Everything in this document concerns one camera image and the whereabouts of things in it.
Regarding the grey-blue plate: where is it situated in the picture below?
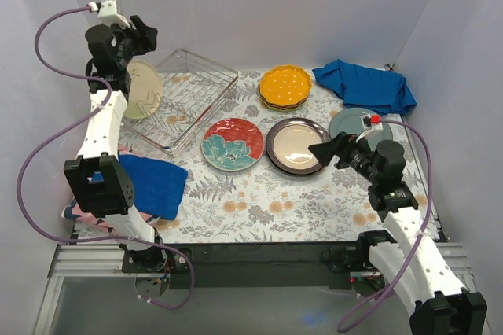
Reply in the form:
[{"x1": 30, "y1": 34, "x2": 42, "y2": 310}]
[{"x1": 329, "y1": 108, "x2": 394, "y2": 149}]

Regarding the brown rim beige plate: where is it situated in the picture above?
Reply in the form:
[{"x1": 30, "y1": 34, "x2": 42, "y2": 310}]
[{"x1": 266, "y1": 117, "x2": 330, "y2": 176}]

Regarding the cream plate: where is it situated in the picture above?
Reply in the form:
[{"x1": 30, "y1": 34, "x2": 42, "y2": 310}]
[{"x1": 123, "y1": 60, "x2": 163, "y2": 120}]

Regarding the pink polka dot plate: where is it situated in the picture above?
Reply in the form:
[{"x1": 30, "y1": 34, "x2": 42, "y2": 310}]
[{"x1": 260, "y1": 95, "x2": 307, "y2": 107}]

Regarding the yellow polka dot plate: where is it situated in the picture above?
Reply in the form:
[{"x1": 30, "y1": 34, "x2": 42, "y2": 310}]
[{"x1": 259, "y1": 64, "x2": 312, "y2": 105}]

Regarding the green polka dot plate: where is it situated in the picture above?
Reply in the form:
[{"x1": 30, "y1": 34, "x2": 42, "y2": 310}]
[{"x1": 261, "y1": 101, "x2": 306, "y2": 112}]

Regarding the red blue floral plate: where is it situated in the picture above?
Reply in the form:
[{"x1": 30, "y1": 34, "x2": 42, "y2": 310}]
[{"x1": 201, "y1": 117, "x2": 265, "y2": 172}]

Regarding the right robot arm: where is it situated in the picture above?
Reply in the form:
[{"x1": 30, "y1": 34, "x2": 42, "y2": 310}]
[{"x1": 309, "y1": 132, "x2": 487, "y2": 334}]

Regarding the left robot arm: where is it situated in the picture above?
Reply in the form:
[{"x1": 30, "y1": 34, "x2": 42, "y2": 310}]
[{"x1": 64, "y1": 15, "x2": 167, "y2": 272}]

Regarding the blue cloth at back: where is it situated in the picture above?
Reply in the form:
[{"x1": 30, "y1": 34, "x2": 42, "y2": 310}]
[{"x1": 313, "y1": 60, "x2": 417, "y2": 116}]

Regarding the floral tablecloth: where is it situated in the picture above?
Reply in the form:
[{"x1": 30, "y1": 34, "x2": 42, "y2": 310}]
[{"x1": 119, "y1": 68, "x2": 427, "y2": 243}]

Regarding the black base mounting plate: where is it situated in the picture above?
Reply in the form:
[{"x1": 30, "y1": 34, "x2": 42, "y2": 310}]
[{"x1": 121, "y1": 241, "x2": 394, "y2": 291}]

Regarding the blue folded towel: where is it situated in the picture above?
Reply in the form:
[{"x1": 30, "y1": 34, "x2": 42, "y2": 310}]
[{"x1": 78, "y1": 154, "x2": 188, "y2": 220}]

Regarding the pink patterned cloth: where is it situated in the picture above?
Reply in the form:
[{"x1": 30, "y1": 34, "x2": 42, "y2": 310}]
[{"x1": 61, "y1": 146, "x2": 141, "y2": 234}]

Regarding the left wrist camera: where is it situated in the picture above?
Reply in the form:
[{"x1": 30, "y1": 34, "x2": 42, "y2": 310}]
[{"x1": 86, "y1": 0, "x2": 130, "y2": 29}]

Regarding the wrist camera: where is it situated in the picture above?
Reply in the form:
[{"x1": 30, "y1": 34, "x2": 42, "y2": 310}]
[
  {"x1": 357, "y1": 115, "x2": 383, "y2": 142},
  {"x1": 86, "y1": 0, "x2": 130, "y2": 29}
]

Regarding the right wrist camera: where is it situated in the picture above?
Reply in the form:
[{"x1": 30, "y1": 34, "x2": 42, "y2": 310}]
[{"x1": 357, "y1": 115, "x2": 383, "y2": 142}]

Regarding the wire dish rack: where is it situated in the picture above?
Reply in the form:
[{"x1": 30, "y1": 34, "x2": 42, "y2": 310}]
[{"x1": 123, "y1": 48, "x2": 238, "y2": 156}]

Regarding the aluminium frame rail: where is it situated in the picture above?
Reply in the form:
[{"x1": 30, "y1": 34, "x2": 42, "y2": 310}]
[{"x1": 33, "y1": 243, "x2": 472, "y2": 335}]

